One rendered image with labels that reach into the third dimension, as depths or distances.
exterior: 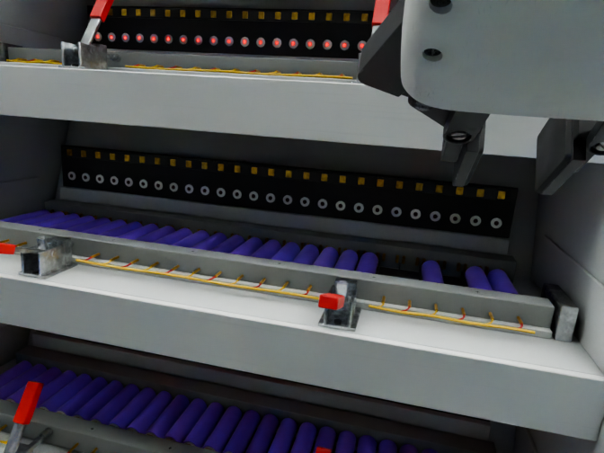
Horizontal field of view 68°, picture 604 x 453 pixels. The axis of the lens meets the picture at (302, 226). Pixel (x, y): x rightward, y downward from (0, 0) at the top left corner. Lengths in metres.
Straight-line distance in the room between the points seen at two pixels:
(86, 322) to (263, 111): 0.23
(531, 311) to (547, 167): 0.19
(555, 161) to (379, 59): 0.09
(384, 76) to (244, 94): 0.22
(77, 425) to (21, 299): 0.14
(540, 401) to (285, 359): 0.18
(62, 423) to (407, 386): 0.34
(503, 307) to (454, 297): 0.04
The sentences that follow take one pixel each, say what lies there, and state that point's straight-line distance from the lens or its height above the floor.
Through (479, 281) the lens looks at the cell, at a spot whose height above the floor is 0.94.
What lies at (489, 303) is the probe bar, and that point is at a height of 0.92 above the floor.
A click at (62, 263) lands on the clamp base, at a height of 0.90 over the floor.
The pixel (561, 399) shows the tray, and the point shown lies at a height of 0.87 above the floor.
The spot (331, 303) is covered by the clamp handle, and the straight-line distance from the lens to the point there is 0.28.
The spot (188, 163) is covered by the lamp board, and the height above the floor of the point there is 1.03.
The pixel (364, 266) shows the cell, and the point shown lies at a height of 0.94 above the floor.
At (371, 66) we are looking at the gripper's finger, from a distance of 0.17.
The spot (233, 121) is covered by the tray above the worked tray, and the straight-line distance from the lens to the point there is 0.39.
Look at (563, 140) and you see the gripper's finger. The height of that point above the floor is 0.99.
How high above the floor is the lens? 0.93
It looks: 5 degrees up
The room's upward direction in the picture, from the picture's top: 8 degrees clockwise
